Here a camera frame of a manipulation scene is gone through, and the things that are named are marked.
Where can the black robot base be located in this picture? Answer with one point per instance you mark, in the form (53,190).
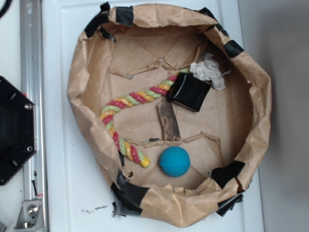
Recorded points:
(17,134)

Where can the blue dimpled ball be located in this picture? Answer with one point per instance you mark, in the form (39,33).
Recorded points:
(174,161)

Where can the brown bark piece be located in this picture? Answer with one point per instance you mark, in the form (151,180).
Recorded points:
(168,121)

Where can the brown paper bag bin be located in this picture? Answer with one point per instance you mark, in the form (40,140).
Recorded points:
(130,49)

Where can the black rectangular block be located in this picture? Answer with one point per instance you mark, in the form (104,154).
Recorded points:
(188,91)

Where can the crumpled white paper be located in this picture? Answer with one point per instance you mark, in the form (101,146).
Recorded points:
(209,70)

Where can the multicolour twisted rope toy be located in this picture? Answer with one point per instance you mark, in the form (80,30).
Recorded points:
(129,100)

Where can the aluminium extrusion rail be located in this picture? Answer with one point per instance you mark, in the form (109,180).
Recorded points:
(35,177)

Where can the metal corner bracket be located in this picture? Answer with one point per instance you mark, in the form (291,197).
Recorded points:
(31,217)

